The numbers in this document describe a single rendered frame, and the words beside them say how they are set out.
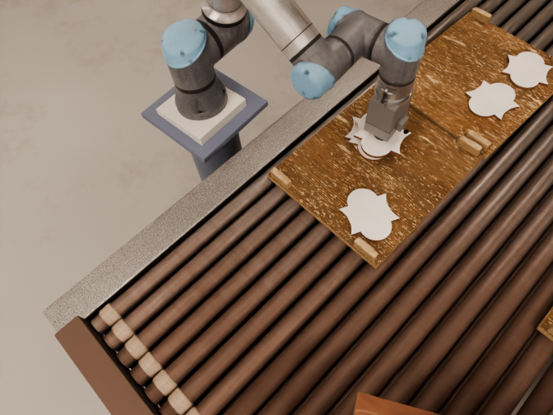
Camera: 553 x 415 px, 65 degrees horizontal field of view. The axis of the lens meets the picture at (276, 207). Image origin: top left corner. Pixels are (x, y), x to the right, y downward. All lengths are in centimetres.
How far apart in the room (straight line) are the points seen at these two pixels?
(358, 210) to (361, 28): 39
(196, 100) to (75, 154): 143
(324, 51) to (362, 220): 39
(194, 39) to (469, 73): 75
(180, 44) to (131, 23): 206
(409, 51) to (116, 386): 84
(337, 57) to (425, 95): 47
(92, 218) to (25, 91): 104
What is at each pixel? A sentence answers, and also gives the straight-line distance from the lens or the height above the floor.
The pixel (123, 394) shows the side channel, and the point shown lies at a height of 95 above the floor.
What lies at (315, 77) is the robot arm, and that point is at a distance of 83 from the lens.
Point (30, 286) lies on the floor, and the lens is 231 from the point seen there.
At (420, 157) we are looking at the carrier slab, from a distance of 115.
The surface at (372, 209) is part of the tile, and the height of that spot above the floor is 95.
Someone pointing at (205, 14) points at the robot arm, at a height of 113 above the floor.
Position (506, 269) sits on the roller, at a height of 92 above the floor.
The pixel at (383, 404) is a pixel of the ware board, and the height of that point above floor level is 104.
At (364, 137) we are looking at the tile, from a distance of 110.
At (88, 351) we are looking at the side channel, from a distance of 101.
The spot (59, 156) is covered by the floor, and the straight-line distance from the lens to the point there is 263.
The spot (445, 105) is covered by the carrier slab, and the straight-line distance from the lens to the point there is 128.
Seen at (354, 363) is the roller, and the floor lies 92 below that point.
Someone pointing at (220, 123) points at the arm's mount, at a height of 89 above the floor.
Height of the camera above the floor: 185
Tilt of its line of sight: 61 degrees down
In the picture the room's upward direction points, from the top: 7 degrees counter-clockwise
